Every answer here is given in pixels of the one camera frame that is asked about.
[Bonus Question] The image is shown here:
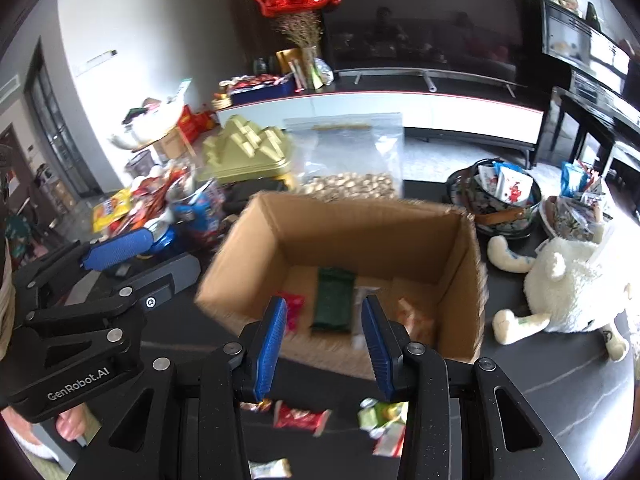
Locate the open cardboard box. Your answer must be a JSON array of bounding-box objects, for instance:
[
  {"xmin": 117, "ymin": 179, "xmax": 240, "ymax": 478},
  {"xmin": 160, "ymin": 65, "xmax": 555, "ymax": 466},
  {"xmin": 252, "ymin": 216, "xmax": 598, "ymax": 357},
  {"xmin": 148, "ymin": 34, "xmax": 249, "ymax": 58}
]
[{"xmin": 152, "ymin": 130, "xmax": 191, "ymax": 161}]

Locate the black piano bench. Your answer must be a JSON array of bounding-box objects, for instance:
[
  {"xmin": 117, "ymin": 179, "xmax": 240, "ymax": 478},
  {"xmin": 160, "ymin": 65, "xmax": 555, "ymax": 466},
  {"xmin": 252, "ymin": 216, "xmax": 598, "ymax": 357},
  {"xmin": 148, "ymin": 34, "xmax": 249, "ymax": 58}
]
[{"xmin": 552, "ymin": 87, "xmax": 640, "ymax": 178}]

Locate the grey trash can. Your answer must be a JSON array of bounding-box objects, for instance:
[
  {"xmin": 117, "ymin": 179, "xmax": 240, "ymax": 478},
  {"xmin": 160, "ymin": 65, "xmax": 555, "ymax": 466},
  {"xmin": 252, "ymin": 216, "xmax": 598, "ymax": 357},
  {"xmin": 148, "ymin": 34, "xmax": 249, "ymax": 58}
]
[{"xmin": 125, "ymin": 150, "xmax": 156, "ymax": 181}]

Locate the person's left hand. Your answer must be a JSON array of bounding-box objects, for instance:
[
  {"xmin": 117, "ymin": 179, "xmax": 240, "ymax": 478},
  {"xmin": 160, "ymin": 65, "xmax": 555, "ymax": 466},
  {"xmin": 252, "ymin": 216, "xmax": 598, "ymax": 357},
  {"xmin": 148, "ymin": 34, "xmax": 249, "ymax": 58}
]
[{"xmin": 52, "ymin": 402, "xmax": 98, "ymax": 443}]

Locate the black television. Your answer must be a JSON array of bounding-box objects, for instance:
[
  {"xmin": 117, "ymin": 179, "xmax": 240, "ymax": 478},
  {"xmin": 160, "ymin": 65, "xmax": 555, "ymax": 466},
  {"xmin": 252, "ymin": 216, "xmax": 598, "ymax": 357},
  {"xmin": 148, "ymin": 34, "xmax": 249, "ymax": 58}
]
[{"xmin": 316, "ymin": 0, "xmax": 523, "ymax": 87}]

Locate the dark green snack packet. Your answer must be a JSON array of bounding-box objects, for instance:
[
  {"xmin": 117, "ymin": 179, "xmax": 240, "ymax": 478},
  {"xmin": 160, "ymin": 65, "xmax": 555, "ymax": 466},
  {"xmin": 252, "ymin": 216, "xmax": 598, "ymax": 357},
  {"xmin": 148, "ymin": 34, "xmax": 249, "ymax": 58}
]
[{"xmin": 311, "ymin": 267, "xmax": 357, "ymax": 332}]

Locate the gold pyramid-shaped box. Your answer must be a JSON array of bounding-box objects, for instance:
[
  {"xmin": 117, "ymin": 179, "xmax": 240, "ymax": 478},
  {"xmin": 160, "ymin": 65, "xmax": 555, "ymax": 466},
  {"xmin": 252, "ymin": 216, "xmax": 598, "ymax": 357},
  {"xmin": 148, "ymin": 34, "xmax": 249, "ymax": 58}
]
[{"xmin": 202, "ymin": 116, "xmax": 293, "ymax": 186}]

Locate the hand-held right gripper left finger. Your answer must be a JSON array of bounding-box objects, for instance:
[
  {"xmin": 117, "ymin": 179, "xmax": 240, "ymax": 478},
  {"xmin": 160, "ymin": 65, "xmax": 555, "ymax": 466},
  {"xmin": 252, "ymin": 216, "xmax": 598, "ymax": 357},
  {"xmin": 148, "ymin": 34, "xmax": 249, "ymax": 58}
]
[{"xmin": 75, "ymin": 296, "xmax": 288, "ymax": 480}]

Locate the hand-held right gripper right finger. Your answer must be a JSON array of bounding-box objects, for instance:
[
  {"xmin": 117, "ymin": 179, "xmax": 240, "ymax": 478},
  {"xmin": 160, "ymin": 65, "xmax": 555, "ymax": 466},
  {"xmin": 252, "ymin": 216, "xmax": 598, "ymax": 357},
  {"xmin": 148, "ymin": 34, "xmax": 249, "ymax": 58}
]
[{"xmin": 361, "ymin": 295, "xmax": 583, "ymax": 480}]

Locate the blue snack canister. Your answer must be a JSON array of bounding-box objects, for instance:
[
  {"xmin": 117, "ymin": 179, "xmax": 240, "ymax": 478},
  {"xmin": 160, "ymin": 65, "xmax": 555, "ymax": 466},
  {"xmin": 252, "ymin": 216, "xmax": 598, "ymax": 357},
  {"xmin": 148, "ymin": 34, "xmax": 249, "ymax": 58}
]
[{"xmin": 170, "ymin": 180, "xmax": 226, "ymax": 241}]

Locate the glass vase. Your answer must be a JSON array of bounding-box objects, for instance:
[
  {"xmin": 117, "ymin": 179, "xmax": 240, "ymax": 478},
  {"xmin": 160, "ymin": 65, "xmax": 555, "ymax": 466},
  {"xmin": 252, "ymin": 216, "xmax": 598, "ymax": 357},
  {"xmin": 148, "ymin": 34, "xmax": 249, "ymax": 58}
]
[{"xmin": 300, "ymin": 46, "xmax": 321, "ymax": 92}]

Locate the clear zip bag of pistachios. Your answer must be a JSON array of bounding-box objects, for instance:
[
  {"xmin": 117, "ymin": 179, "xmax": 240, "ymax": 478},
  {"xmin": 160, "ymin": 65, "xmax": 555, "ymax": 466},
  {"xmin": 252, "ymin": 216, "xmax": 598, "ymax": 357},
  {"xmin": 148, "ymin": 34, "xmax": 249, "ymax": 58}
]
[{"xmin": 284, "ymin": 112, "xmax": 405, "ymax": 202}]

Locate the blue tray of snacks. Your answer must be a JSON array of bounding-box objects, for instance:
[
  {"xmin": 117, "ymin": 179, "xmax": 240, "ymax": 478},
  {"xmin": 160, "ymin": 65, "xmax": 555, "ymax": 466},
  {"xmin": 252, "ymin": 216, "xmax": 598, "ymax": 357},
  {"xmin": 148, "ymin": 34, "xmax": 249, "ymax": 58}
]
[{"xmin": 227, "ymin": 74, "xmax": 296, "ymax": 106}]

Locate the dried flower bouquet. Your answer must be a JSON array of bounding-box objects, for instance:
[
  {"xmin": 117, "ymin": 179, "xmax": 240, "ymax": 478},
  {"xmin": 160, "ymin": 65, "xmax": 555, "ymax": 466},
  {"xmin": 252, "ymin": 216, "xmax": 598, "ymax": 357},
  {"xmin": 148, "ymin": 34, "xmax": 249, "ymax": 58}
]
[{"xmin": 274, "ymin": 10, "xmax": 323, "ymax": 50}]

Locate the small red snack packet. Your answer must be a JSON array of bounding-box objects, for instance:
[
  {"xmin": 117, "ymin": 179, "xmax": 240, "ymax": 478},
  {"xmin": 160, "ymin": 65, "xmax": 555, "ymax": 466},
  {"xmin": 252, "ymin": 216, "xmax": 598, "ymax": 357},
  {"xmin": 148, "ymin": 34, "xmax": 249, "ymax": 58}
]
[{"xmin": 277, "ymin": 291, "xmax": 306, "ymax": 333}]

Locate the white red packet in bowl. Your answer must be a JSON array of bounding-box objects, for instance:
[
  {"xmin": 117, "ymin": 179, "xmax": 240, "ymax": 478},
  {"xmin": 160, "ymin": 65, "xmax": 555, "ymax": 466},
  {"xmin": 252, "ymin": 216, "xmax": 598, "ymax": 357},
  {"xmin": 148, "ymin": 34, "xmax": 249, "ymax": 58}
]
[{"xmin": 495, "ymin": 167, "xmax": 533, "ymax": 206}]

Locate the gold gift bag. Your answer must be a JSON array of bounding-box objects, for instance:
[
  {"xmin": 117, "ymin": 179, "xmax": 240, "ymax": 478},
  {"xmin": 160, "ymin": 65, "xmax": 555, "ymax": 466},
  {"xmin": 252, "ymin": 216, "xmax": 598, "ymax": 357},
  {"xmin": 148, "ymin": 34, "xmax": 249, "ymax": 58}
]
[{"xmin": 276, "ymin": 49, "xmax": 301, "ymax": 77}]

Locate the red gift bag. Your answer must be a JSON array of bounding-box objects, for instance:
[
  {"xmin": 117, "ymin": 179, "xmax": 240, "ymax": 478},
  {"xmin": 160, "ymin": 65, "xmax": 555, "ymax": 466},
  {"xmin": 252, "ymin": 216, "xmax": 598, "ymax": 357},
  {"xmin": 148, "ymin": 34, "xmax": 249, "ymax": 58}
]
[{"xmin": 177, "ymin": 105, "xmax": 218, "ymax": 143}]

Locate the black upright piano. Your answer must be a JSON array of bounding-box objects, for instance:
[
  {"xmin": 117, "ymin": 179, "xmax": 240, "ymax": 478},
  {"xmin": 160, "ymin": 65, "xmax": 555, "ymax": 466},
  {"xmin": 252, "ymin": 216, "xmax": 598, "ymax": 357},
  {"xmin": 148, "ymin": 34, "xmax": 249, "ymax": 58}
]
[{"xmin": 520, "ymin": 0, "xmax": 640, "ymax": 128}]

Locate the small patterned ceramic bowl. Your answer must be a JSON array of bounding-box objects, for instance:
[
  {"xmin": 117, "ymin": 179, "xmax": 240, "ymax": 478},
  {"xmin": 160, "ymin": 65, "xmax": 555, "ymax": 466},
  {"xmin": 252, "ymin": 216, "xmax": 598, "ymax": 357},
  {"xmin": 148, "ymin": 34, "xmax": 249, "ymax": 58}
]
[{"xmin": 540, "ymin": 195, "xmax": 608, "ymax": 241}]

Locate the dark glass door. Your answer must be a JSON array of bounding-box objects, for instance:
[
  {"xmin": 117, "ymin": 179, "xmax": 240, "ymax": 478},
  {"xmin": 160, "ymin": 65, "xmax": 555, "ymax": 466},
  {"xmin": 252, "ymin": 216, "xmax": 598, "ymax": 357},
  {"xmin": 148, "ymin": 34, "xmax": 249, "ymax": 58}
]
[{"xmin": 22, "ymin": 42, "xmax": 103, "ymax": 201}]

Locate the brown cardboard box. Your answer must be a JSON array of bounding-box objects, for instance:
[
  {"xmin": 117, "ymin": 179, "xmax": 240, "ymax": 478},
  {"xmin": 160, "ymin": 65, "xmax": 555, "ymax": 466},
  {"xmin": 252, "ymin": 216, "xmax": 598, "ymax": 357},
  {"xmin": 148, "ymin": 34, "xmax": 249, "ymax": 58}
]
[{"xmin": 194, "ymin": 191, "xmax": 488, "ymax": 381}]

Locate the blue snack packet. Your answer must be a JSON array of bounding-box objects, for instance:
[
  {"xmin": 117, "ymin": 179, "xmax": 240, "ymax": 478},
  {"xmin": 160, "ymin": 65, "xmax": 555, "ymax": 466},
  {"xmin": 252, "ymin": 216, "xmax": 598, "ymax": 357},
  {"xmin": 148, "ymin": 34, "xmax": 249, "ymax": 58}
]
[{"xmin": 560, "ymin": 162, "xmax": 586, "ymax": 198}]

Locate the blue soda can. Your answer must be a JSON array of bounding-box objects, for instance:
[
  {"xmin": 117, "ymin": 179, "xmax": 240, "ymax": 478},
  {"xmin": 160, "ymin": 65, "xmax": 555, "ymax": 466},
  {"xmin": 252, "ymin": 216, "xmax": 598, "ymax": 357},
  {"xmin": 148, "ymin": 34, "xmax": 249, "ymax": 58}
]
[{"xmin": 150, "ymin": 225, "xmax": 178, "ymax": 257}]

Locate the white shell tiered snack stand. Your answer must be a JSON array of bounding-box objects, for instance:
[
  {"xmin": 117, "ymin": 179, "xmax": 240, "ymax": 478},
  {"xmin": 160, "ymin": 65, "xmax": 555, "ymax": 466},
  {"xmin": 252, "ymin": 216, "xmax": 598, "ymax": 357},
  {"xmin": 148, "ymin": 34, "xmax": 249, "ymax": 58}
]
[{"xmin": 92, "ymin": 97, "xmax": 201, "ymax": 261}]

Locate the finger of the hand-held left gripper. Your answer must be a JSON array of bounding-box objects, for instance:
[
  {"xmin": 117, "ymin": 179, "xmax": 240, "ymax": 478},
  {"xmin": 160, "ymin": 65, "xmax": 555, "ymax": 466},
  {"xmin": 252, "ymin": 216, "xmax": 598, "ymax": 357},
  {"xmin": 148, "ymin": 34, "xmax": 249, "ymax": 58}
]
[
  {"xmin": 12, "ymin": 230, "xmax": 153, "ymax": 311},
  {"xmin": 25, "ymin": 252, "xmax": 202, "ymax": 348}
]

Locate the white plush sheep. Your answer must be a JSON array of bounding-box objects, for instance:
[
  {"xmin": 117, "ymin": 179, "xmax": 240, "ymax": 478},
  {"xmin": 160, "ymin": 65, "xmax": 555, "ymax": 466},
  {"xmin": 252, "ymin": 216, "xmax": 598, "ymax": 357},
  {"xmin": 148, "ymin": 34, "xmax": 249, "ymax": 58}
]
[{"xmin": 487, "ymin": 235, "xmax": 633, "ymax": 362}]

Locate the white red snack packet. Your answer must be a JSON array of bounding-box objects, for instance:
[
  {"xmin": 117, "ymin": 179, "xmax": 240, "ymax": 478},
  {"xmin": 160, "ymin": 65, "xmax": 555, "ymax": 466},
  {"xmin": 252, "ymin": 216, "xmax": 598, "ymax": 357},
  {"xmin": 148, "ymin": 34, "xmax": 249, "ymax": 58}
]
[{"xmin": 372, "ymin": 425, "xmax": 406, "ymax": 458}]

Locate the red snack bar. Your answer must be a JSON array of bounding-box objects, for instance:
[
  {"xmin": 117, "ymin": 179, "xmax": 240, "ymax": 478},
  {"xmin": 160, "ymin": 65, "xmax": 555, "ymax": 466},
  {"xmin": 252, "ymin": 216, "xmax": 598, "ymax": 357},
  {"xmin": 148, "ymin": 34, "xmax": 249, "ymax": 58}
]
[{"xmin": 272, "ymin": 401, "xmax": 332, "ymax": 437}]

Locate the white tv cabinet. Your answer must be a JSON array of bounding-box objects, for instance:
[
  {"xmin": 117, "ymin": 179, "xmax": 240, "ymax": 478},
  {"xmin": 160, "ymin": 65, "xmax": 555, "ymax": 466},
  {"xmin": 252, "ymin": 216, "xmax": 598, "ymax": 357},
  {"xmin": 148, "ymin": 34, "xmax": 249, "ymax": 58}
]
[{"xmin": 215, "ymin": 80, "xmax": 551, "ymax": 167}]

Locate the white wall switch panel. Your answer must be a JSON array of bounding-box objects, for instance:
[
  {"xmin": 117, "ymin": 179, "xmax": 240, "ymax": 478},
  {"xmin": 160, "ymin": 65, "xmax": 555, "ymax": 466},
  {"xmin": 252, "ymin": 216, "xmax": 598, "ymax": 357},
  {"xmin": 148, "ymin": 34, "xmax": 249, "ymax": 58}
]
[{"xmin": 75, "ymin": 50, "xmax": 118, "ymax": 73}]

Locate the yellow snack packet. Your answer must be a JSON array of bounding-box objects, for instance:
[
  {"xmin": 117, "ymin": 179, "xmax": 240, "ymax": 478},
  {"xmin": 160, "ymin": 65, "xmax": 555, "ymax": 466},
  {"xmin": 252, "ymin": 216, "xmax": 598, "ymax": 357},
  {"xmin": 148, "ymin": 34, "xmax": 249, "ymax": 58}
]
[{"xmin": 92, "ymin": 197, "xmax": 133, "ymax": 233}]

